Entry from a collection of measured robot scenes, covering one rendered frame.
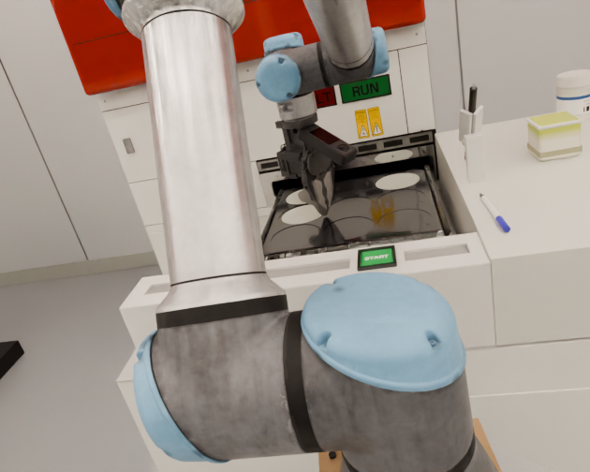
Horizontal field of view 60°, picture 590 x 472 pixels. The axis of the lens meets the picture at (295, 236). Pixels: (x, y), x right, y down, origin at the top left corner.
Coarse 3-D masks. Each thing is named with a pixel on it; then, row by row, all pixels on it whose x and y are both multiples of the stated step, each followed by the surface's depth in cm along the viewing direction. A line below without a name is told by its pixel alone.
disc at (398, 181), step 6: (396, 174) 123; (402, 174) 122; (408, 174) 121; (414, 174) 120; (378, 180) 122; (384, 180) 121; (390, 180) 120; (396, 180) 119; (402, 180) 119; (408, 180) 118; (414, 180) 117; (378, 186) 118; (384, 186) 117; (390, 186) 117; (396, 186) 116; (402, 186) 115
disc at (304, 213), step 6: (294, 210) 116; (300, 210) 116; (306, 210) 115; (312, 210) 114; (282, 216) 114; (288, 216) 114; (294, 216) 113; (300, 216) 112; (306, 216) 111; (312, 216) 110; (318, 216) 110; (288, 222) 111; (294, 222) 110; (300, 222) 109
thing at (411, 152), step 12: (420, 144) 125; (432, 144) 124; (360, 156) 127; (372, 156) 127; (384, 156) 126; (396, 156) 126; (408, 156) 126; (336, 168) 129; (348, 168) 129; (264, 180) 133; (276, 180) 133; (264, 192) 134
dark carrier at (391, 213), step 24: (288, 192) 128; (336, 192) 121; (360, 192) 118; (384, 192) 114; (408, 192) 111; (336, 216) 108; (360, 216) 105; (384, 216) 103; (408, 216) 101; (432, 216) 98; (288, 240) 103; (312, 240) 100; (336, 240) 98; (360, 240) 96
